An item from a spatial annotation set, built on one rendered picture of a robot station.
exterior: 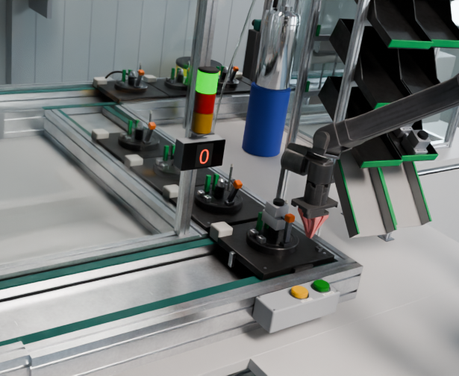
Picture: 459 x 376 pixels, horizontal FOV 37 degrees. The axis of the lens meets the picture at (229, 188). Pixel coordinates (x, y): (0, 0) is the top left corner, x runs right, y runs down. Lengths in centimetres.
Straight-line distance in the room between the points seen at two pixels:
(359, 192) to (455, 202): 142
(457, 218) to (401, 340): 171
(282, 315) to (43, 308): 53
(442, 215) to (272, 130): 101
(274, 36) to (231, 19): 312
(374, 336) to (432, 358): 14
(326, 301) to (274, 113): 115
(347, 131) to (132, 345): 67
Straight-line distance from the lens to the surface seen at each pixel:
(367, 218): 195
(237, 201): 199
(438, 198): 322
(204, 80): 163
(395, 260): 213
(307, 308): 164
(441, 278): 211
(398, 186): 208
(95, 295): 163
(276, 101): 265
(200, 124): 166
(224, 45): 573
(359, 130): 159
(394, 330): 181
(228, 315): 159
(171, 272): 174
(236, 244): 179
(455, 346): 182
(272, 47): 261
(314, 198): 165
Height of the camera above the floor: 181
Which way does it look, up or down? 23 degrees down
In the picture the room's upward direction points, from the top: 8 degrees clockwise
